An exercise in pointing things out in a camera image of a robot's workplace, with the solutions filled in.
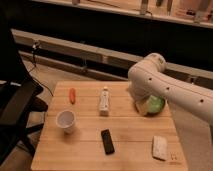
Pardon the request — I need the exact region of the black remote control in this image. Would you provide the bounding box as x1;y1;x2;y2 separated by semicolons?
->
101;129;115;155

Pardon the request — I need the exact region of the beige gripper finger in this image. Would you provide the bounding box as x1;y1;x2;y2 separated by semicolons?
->
136;102;148;116

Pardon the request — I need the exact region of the green bowl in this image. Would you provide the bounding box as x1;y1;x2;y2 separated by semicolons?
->
135;95;167;117

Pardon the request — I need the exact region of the white sponge block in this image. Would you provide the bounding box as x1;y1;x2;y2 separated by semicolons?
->
152;136;167;161

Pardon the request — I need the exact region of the black cable on floor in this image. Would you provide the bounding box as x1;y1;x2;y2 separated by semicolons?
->
30;39;55;98

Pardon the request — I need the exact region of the black office chair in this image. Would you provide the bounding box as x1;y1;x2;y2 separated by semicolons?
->
0;19;48;166

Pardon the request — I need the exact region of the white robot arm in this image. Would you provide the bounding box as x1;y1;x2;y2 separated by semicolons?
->
128;53;213;125

